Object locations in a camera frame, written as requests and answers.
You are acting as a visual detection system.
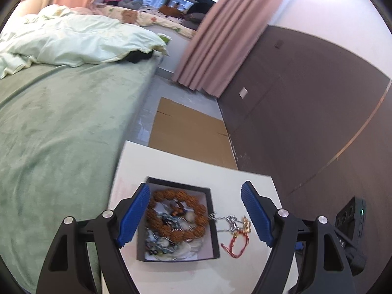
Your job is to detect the black garment on bed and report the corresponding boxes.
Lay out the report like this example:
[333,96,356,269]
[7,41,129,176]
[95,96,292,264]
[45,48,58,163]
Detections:
[123,50,154,64]

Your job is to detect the white wall socket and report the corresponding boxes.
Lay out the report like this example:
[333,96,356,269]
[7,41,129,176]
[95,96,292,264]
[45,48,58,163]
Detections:
[239,87,248,99]

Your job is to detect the pale green duvet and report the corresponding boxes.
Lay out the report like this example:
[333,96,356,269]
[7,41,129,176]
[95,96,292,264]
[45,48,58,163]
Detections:
[1,5,167,78]

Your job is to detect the brown rudraksha bead bracelet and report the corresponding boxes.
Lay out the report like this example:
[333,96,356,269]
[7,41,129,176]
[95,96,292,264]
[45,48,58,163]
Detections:
[145,188,210,242]

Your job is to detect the dark wood wardrobe panel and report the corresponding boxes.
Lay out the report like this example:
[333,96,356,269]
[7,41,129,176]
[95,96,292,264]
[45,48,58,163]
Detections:
[219,26,391,255]

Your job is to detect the silver chain jewelry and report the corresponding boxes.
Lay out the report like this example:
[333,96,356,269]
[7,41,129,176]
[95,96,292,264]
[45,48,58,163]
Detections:
[209,213,251,235]

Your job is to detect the floral window seat cushion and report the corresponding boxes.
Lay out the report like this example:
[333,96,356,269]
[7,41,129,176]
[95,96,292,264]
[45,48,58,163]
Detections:
[90,3,196,38]

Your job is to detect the red string bracelet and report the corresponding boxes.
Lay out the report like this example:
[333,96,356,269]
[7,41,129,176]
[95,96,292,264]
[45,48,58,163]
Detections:
[220,230,251,258]

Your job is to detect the pink right curtain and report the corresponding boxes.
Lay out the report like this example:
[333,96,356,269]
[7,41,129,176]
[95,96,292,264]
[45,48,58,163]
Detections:
[172,0,284,98]

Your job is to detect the brown plush toy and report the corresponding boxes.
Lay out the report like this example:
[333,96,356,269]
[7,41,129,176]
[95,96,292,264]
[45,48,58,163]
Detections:
[159,5,185,18]

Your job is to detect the green sheet bed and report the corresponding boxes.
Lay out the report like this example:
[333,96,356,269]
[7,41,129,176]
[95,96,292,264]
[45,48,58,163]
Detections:
[1,56,159,293]

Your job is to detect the flattened brown cardboard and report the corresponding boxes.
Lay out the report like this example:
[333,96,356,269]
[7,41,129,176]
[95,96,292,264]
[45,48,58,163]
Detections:
[148,98,237,169]

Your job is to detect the dark grey bead bracelet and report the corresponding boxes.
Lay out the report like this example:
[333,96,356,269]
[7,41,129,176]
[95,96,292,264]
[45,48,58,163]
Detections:
[143,214,182,258]

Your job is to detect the black open gift box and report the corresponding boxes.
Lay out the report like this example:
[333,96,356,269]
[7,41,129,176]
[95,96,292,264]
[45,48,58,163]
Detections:
[137,177,220,263]

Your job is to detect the translucent white pouch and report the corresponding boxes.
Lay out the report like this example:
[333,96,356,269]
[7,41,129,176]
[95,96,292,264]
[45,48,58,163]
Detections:
[145,237,203,261]

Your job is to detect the green tissue pack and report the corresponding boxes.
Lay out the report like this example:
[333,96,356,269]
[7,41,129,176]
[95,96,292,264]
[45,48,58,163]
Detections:
[159,35,172,45]

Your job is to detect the grey clothes pile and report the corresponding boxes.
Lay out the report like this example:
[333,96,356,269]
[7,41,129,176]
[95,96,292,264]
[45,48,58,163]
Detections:
[118,0,144,11]

